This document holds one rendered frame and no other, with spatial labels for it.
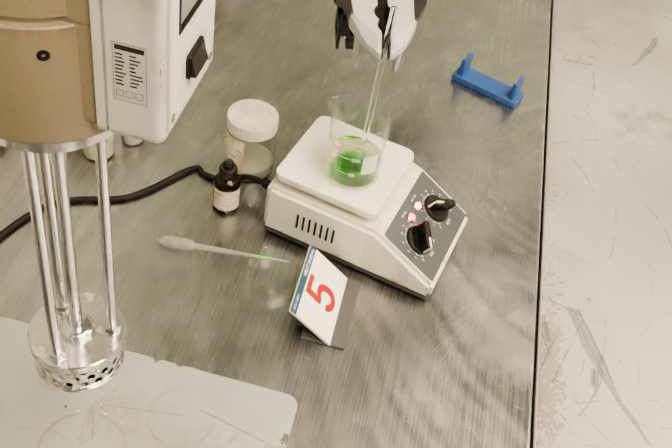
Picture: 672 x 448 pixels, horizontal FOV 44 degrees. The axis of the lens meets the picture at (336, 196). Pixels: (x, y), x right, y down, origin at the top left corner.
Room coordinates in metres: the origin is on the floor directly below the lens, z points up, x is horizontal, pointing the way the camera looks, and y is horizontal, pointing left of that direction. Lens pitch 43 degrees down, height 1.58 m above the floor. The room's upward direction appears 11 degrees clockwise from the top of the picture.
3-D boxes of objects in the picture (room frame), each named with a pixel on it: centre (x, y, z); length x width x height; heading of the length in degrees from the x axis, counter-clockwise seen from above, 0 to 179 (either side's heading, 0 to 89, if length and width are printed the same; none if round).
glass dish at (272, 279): (0.57, 0.05, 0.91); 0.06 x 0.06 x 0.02
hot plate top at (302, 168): (0.68, 0.00, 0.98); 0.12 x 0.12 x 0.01; 73
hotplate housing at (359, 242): (0.67, -0.03, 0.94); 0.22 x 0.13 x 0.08; 73
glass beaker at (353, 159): (0.67, -0.01, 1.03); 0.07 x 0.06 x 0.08; 78
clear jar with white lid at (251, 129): (0.74, 0.11, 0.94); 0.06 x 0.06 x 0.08
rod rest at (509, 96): (1.00, -0.18, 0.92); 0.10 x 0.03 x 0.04; 65
